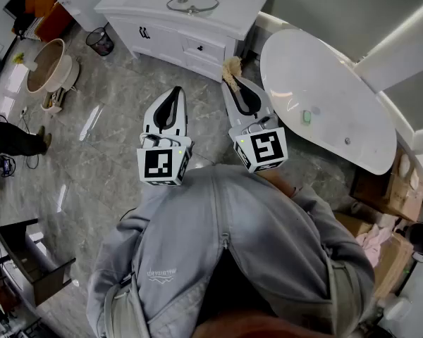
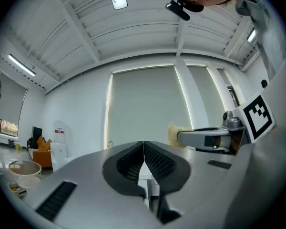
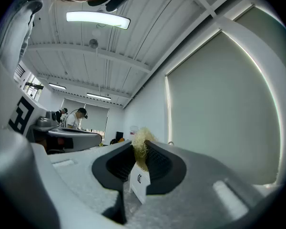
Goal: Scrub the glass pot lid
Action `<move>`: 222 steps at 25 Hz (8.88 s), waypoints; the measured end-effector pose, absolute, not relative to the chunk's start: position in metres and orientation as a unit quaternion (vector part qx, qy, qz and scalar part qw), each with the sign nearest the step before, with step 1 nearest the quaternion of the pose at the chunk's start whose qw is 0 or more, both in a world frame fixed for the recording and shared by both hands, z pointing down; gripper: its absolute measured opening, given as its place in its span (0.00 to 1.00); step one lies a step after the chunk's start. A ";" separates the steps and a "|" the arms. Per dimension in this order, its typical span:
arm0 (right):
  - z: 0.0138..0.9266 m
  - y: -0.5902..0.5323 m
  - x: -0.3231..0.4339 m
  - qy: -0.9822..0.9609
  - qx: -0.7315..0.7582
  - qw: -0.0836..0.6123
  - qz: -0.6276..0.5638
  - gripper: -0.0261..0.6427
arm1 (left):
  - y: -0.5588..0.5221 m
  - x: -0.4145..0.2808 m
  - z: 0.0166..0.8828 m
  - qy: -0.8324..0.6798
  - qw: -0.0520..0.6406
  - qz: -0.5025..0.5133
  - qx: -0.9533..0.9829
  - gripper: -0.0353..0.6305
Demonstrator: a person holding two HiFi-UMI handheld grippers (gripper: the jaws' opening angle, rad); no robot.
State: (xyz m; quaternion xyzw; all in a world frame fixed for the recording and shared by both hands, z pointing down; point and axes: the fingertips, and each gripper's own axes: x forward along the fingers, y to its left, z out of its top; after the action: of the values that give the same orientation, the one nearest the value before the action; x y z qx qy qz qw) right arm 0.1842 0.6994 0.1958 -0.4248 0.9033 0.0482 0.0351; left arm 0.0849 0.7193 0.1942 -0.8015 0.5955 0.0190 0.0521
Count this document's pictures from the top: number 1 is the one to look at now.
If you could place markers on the person's right forearm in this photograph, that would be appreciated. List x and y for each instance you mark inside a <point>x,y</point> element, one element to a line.
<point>278,183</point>

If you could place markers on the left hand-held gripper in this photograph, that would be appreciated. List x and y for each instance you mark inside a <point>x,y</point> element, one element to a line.
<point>158,162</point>

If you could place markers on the large cardboard box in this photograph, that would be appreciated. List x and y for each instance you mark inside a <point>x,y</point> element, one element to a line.
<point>402,199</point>

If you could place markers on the pink cloth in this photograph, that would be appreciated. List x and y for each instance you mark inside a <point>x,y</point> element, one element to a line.
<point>373,245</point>

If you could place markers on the person's black undershirt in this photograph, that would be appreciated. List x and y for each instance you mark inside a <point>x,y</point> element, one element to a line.
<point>232,287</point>

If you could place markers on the person in white coat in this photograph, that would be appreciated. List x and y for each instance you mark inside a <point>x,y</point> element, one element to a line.
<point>183,224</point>

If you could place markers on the yellow flowers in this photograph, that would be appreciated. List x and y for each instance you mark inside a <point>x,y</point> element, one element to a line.
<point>18,58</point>

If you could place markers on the orange brown armchair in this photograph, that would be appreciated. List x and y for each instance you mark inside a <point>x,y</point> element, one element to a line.
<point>53,23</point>

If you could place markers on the glass lid with wooden knob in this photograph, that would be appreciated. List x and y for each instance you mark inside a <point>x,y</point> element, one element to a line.
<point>190,11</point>

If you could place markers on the person's beige harness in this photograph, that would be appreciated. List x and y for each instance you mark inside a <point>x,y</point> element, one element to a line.
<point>125,315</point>

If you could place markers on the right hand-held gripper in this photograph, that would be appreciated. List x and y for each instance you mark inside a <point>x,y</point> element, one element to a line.
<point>264,148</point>

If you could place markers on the white rectangular fixture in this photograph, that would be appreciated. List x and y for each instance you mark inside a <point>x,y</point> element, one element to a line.
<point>81,2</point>

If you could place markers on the small white rack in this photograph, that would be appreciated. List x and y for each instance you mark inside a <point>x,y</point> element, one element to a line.
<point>54,100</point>

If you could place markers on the dark wooden table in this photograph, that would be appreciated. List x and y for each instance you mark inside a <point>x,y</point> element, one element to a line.
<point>46,283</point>

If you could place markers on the round white side table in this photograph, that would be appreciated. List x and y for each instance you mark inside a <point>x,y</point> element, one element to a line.
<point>68,72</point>

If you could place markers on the white cylinder vase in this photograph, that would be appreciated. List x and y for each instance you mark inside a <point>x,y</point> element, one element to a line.
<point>31,64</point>

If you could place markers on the black flat screen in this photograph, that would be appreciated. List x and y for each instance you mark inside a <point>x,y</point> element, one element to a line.
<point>16,4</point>

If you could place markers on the yellow sponge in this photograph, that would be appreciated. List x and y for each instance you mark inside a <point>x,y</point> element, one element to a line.
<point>231,67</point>

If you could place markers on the white vanity cabinet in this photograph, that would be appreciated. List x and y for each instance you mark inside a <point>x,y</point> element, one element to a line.
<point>162,44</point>

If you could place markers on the white oval tub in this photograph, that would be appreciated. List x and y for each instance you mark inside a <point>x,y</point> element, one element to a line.
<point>320,83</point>

